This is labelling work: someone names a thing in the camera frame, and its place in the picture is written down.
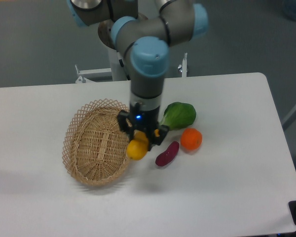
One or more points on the white metal base frame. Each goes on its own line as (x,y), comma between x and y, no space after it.
(106,74)

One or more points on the woven wicker basket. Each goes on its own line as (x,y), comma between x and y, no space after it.
(94,151)

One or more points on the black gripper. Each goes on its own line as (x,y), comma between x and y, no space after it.
(142,120)

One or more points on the purple sweet potato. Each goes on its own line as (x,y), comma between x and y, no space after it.
(168,155)

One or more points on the orange tangerine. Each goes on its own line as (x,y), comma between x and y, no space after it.
(191,139)

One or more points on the yellow mango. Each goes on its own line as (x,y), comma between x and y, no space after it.
(138,147)

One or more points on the green bok choy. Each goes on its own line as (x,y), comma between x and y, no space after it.
(178,115)

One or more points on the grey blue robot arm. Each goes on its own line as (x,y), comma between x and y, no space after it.
(144,48)

